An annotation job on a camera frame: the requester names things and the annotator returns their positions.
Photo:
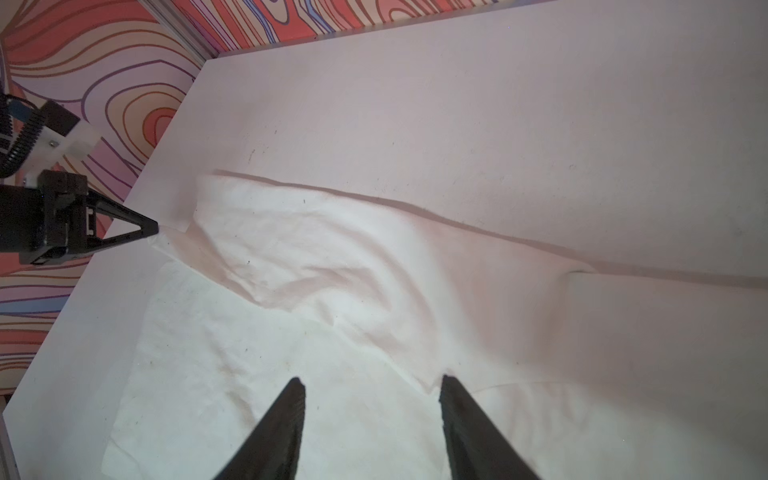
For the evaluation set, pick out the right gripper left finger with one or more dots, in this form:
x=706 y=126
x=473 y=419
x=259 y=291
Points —
x=271 y=451

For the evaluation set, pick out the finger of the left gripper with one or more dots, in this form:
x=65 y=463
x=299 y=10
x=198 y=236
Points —
x=103 y=205
x=95 y=244

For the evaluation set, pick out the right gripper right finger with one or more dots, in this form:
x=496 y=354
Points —
x=476 y=449

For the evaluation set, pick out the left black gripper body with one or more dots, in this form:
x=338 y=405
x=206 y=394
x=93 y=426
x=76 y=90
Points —
x=47 y=224

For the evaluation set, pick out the white t shirt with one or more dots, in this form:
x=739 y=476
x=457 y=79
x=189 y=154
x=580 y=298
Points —
x=588 y=375

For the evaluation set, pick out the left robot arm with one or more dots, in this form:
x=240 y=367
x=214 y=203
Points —
x=21 y=125

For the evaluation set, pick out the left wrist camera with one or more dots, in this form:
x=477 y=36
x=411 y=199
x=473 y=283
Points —
x=64 y=135

